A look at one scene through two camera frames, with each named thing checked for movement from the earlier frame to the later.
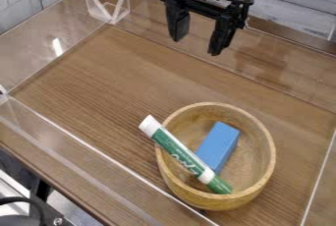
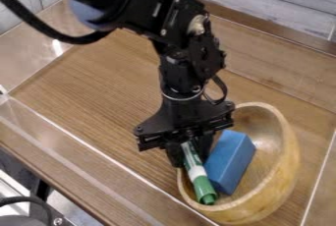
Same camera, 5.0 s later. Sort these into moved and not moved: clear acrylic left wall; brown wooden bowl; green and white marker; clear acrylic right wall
Moved: brown wooden bowl; green and white marker
Not moved: clear acrylic left wall; clear acrylic right wall
